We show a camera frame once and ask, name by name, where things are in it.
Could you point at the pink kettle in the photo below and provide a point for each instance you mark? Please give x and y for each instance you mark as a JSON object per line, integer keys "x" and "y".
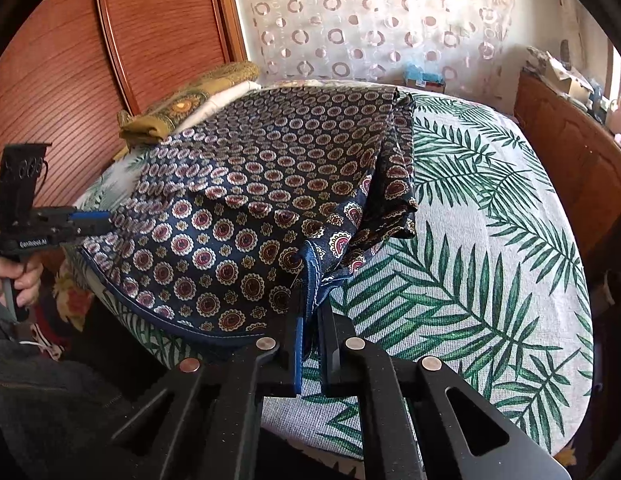
{"x": 616, "y": 116}

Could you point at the cardboard box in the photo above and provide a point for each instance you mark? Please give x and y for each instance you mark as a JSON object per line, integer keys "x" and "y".
{"x": 570, "y": 80}

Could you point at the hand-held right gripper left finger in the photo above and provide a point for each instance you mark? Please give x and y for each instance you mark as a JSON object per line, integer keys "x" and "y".
{"x": 296, "y": 355}

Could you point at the gold patterned cloth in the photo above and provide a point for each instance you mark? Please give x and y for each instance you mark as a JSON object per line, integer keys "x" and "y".
{"x": 190, "y": 105}

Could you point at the dark floral cloth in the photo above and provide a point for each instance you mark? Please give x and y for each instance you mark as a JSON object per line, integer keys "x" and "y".
{"x": 73, "y": 300}

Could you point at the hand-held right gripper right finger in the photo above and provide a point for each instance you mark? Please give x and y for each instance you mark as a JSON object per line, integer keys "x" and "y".
{"x": 335, "y": 355}

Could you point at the leaf print bed sheet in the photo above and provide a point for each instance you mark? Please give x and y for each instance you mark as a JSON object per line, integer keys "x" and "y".
{"x": 480, "y": 240}

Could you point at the wooden headboard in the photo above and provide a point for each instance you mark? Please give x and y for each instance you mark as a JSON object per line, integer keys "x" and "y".
{"x": 115, "y": 50}

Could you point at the blue tissue box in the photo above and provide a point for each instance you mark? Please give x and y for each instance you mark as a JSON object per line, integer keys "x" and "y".
{"x": 424, "y": 79}

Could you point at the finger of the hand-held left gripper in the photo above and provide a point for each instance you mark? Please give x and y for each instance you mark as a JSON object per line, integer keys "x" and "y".
{"x": 93, "y": 222}

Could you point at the circle pattern sheer curtain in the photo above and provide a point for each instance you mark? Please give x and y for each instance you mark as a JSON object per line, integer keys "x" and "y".
{"x": 370, "y": 15}

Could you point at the person's left hand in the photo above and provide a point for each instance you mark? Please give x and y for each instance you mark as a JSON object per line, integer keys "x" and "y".
{"x": 30, "y": 280}

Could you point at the navy medallion print top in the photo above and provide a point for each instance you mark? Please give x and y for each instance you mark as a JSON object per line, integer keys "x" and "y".
{"x": 250, "y": 185}

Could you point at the person's dark trousers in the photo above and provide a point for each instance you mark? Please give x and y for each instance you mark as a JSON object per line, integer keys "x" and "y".
{"x": 55, "y": 410}

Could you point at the wooden cabinet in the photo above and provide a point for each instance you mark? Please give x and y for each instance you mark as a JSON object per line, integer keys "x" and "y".
{"x": 575, "y": 160}

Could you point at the white pillow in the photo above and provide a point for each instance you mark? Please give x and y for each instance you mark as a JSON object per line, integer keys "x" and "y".
{"x": 218, "y": 102}

